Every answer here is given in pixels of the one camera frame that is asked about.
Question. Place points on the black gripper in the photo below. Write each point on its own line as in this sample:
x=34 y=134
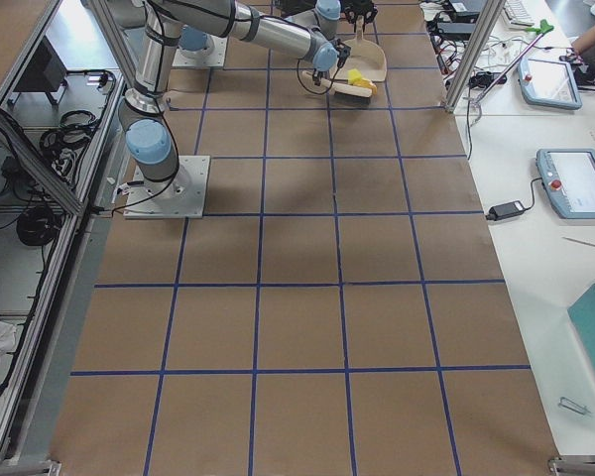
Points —
x=321 y=72
x=361 y=8

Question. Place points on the yellow sponge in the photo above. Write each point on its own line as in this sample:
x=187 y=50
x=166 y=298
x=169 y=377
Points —
x=356 y=78

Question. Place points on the beige plastic dustpan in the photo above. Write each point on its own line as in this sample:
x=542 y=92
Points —
x=366 y=56

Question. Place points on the beige hand brush black bristles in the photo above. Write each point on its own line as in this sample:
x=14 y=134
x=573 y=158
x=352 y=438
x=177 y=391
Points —
x=317 y=83

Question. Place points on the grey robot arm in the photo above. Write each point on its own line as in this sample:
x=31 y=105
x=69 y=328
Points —
x=193 y=30
x=325 y=15

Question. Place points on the blue teach pendant far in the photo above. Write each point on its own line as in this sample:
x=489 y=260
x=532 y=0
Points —
x=548 y=83

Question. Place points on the blue teach pendant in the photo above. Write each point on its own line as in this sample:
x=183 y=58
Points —
x=568 y=177
x=548 y=83

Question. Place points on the black power adapter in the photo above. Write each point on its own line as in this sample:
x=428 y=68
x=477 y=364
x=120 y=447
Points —
x=505 y=210

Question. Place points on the blue teach pendant near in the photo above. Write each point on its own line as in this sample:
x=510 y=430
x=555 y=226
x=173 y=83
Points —
x=568 y=177

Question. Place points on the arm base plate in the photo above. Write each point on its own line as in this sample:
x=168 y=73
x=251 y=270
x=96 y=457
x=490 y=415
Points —
x=200 y=51
x=184 y=197

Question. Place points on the aluminium frame post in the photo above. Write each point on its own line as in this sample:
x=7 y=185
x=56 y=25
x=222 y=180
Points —
x=483 y=29

